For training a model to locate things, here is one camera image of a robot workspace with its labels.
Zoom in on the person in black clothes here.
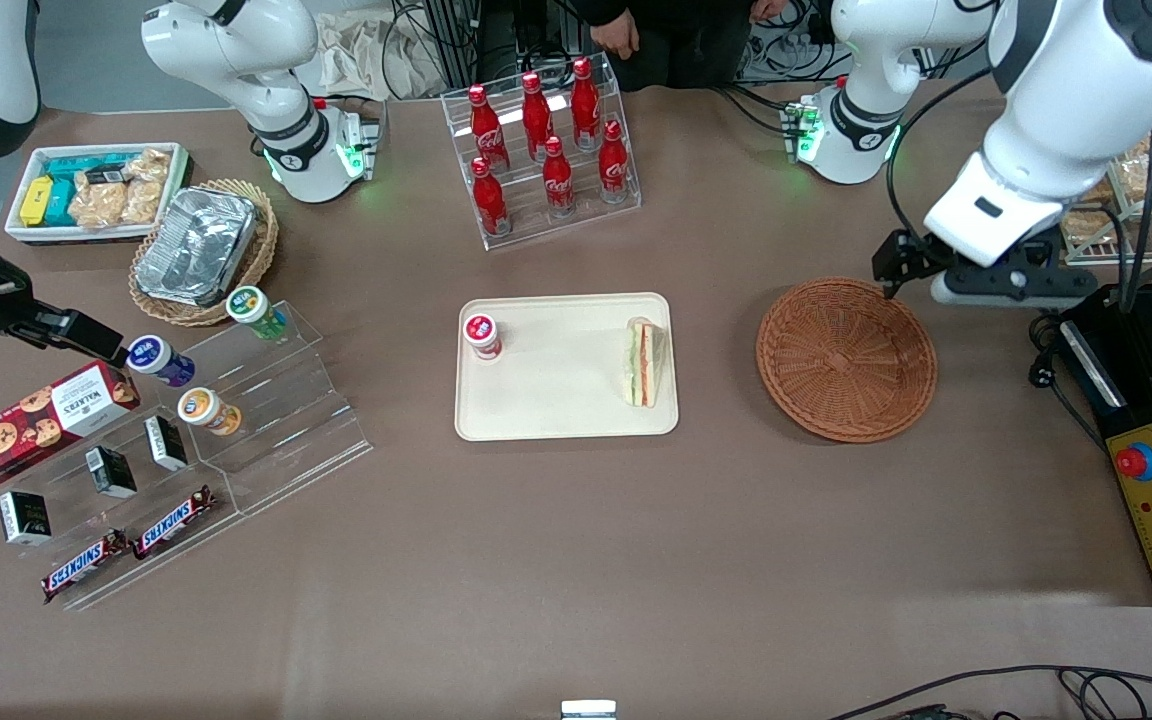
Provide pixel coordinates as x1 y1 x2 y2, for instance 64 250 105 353
571 0 787 93

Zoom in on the teal snack pack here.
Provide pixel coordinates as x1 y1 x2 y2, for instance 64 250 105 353
44 178 79 227
46 153 132 184

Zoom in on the cream plastic tray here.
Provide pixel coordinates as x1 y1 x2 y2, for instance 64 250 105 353
454 292 680 442

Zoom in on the clear acrylic bottle rack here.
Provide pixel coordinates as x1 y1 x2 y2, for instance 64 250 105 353
441 52 643 251

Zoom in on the black appliance with yellow panel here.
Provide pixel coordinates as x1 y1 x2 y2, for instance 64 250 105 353
1051 283 1152 608

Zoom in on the orange lid snack cup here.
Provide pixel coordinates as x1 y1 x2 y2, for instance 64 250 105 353
177 387 242 436

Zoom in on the aluminium foil tray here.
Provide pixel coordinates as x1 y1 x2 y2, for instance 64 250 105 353
136 186 259 308

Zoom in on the triangle sandwich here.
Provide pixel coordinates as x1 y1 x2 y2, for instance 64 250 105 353
622 317 669 409

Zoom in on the red cola bottle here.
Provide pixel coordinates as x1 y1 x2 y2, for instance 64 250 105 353
471 157 512 238
467 84 509 171
521 72 554 161
542 135 577 218
571 57 601 151
598 120 632 204

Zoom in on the white plastic bin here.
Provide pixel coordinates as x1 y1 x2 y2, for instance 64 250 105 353
4 142 192 246

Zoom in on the white wire rack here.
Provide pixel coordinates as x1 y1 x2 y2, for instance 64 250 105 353
1061 100 1152 267

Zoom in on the small black box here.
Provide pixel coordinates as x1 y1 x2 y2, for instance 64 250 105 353
85 445 137 499
144 415 189 472
0 490 52 546

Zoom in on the green lid snack cup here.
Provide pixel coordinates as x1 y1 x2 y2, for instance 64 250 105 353
226 285 289 341

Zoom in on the person's right hand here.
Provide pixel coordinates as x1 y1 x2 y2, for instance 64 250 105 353
591 15 637 59

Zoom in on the blue lid snack cup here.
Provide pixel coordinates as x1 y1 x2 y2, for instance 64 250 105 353
126 335 197 389

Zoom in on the red Walkers cookie box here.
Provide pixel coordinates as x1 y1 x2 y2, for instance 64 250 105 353
0 360 141 491

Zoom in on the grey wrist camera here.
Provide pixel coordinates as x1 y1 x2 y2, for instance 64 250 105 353
931 262 1099 307

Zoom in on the thin black cable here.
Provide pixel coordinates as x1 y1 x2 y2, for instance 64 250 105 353
826 665 1152 720

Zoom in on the black power cable with plug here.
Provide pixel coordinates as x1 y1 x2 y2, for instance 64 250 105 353
1026 310 1107 451

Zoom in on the round brown wicker basket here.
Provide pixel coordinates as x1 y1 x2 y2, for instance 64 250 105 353
755 277 938 444

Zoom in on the clear acrylic stepped stand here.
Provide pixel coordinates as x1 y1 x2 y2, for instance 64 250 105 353
0 300 374 611

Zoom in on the beige cloth bag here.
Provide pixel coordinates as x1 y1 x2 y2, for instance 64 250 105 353
311 10 447 101

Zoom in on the oval light wicker basket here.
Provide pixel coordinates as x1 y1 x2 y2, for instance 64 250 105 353
129 178 280 328

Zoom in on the silver appliance handle bar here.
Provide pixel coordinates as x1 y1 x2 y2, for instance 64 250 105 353
1061 320 1127 408

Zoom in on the yellow snack pack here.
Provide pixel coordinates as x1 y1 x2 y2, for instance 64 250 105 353
19 177 55 228

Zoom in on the Snickers bar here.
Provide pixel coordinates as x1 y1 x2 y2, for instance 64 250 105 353
131 485 217 561
41 528 132 604

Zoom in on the red lid snack cup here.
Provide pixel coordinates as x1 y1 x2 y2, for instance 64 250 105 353
462 313 503 361

